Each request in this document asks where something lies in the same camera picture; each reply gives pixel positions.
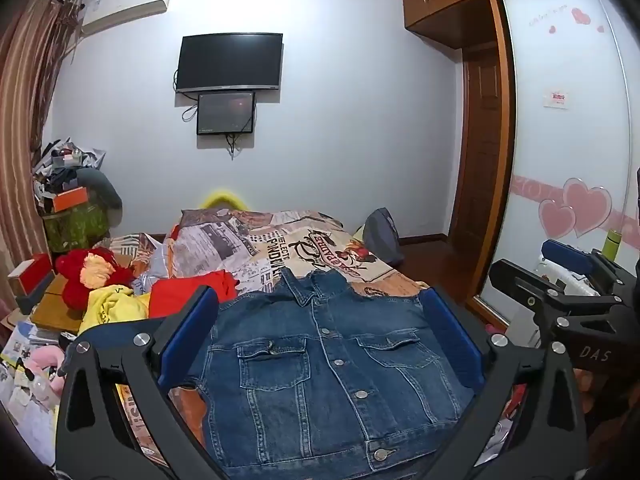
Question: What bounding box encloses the orange box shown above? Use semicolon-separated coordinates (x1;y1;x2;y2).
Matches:
52;186;90;214

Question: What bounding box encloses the blue denim jacket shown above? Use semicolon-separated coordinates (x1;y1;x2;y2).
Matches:
80;265;476;480

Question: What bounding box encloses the white plastic object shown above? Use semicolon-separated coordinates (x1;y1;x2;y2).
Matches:
534;255;601;297

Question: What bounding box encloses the yellow garment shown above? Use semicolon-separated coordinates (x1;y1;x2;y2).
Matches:
79;282;151;336

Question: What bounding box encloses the white air conditioner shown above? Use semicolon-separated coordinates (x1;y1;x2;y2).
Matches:
42;0;173;37

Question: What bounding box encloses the heap of papers and bags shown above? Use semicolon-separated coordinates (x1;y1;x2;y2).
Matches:
0;317;68;467

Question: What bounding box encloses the dark grey bag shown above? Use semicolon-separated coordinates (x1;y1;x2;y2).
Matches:
362;207;404;267

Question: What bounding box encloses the large black wall television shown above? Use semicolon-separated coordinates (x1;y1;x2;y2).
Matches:
176;33;285;95

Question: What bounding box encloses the wooden side table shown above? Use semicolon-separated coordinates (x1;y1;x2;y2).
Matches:
30;275;87;334

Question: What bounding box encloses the green bottle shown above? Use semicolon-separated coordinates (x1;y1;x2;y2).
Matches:
601;231;624;261

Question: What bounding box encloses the red plush toy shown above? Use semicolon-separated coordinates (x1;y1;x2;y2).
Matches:
55;247;136;309

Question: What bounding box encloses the grey cloth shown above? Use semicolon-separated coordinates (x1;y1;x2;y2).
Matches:
75;166;124;211

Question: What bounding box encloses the brown striped curtain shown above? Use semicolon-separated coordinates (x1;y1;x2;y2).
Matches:
0;0;84;306

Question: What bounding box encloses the red and white sticker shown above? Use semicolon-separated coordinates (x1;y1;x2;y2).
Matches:
543;87;571;109

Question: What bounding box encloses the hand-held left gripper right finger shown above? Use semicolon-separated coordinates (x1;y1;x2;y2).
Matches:
415;285;589;480

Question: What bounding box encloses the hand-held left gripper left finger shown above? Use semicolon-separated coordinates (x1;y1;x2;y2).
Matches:
55;285;236;480

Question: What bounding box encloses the red box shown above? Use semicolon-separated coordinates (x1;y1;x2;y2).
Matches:
7;252;55;299

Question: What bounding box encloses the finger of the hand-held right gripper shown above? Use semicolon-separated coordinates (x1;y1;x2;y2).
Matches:
488;258;568;328
541;239;638;306

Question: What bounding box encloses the wooden overhead cabinet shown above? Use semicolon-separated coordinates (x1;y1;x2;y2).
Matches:
400;0;588;51

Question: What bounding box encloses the brown wooden door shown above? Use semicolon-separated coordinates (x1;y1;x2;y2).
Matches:
447;42;516;261

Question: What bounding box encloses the small black wall monitor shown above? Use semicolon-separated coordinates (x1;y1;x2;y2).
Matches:
196;91;258;136

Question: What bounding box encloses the yellow headboard item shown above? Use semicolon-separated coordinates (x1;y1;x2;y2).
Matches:
200;189;249;210

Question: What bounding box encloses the printed newspaper-style blanket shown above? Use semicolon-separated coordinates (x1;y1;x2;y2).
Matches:
107;207;436;480

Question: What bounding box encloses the green bag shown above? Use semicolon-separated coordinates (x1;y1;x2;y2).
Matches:
42;202;111;254

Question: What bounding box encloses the pink plush toy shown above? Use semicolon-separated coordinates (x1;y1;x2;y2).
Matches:
27;347;67;387

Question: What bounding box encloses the pile of clutter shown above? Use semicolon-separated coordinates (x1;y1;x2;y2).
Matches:
32;135;108;206

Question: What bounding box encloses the red garment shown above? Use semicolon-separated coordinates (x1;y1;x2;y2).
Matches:
148;270;239;319

